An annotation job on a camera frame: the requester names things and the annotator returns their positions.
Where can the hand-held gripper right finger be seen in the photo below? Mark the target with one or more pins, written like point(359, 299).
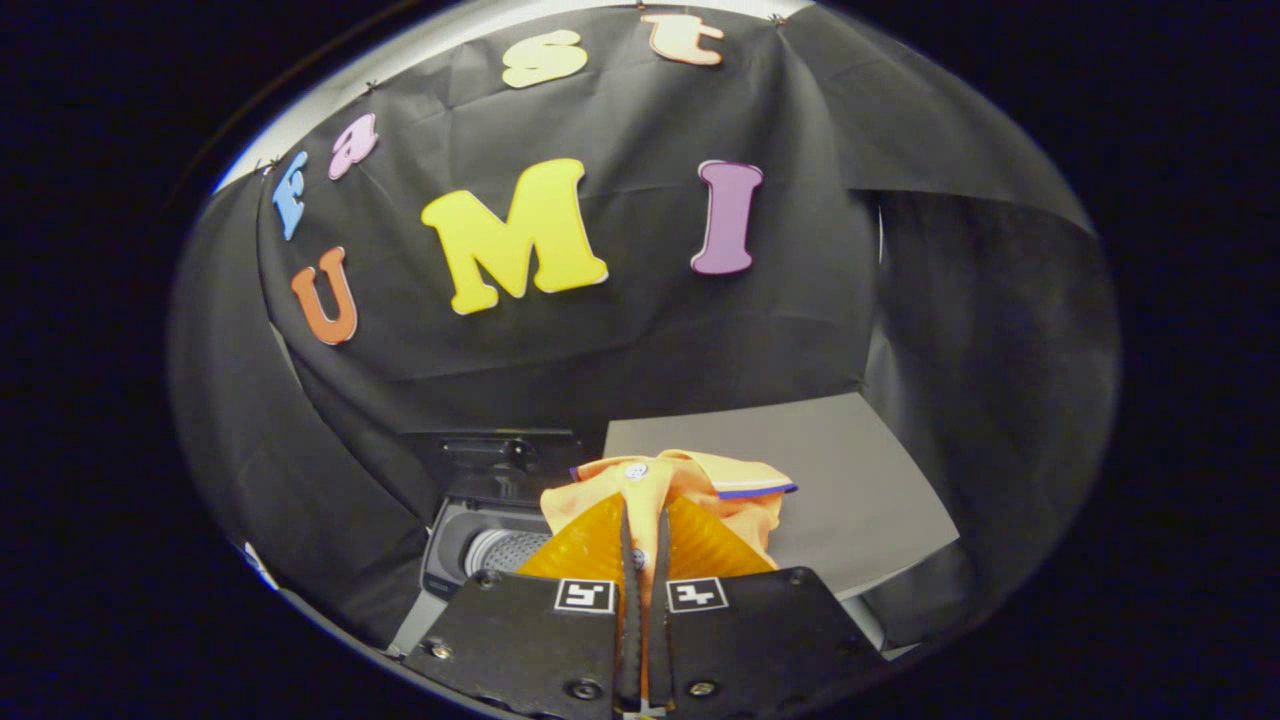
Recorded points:
point(750, 640)

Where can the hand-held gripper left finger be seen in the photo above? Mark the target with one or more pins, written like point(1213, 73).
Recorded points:
point(540, 640)

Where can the grey washing machine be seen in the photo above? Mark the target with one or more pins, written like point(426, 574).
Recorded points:
point(450, 545)

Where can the orange shirt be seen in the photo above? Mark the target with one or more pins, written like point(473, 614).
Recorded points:
point(700, 475)

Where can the beige cabinet with dark top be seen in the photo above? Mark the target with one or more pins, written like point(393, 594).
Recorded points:
point(860, 480)

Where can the black backdrop cloth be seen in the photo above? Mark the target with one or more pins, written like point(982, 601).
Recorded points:
point(1000, 350)
point(620, 340)

